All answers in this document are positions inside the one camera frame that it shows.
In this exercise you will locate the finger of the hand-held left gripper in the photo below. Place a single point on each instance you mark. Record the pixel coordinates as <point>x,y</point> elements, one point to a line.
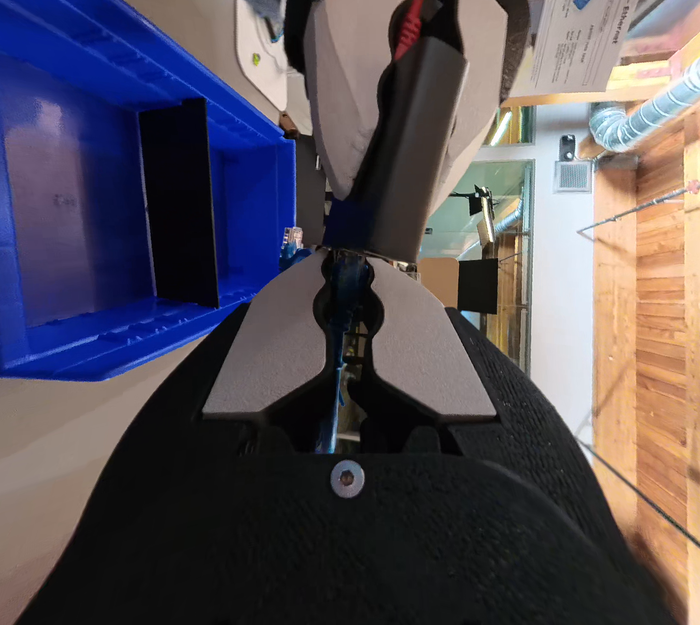
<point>484,67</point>
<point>344,88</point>

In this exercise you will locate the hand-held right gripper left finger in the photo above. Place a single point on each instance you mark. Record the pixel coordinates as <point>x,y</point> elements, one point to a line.
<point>268,351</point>

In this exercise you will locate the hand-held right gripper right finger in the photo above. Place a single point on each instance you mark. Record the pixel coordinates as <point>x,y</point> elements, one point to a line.
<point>432,357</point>

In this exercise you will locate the black ethernet coupler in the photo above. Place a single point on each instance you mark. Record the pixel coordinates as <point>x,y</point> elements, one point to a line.
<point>415,143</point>

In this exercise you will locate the blue storage bin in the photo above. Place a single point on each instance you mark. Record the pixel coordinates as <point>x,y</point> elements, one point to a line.
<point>65,198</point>

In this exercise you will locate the white stand base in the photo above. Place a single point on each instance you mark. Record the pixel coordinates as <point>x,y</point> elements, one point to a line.
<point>262,77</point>

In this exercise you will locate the printed instruction sheet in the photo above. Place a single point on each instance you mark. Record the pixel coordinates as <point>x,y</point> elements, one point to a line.
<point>579,34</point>

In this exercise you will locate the black light stand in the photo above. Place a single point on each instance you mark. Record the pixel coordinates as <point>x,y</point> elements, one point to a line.
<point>480,203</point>

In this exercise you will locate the black bin divider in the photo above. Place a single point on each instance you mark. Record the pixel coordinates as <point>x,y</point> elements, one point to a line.
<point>178,209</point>

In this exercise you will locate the metal ceiling rod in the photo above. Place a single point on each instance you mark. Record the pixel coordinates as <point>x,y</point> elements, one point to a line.
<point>634,212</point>

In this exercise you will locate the small wall vent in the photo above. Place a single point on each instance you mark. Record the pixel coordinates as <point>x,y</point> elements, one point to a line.
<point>572,176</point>

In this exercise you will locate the silver air duct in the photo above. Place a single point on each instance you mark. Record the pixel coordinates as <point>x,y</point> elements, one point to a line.
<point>645,116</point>

